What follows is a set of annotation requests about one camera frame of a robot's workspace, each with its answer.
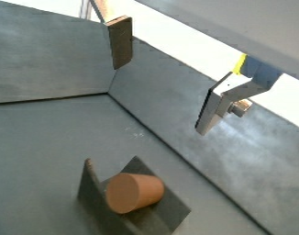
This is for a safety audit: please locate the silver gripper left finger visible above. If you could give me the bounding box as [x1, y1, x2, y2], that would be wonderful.
[90, 0, 133, 70]

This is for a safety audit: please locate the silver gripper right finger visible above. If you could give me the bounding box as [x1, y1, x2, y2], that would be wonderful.
[196, 54, 284, 135]

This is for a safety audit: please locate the brown cylinder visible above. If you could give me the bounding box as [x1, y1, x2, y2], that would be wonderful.
[106, 173, 165, 214]

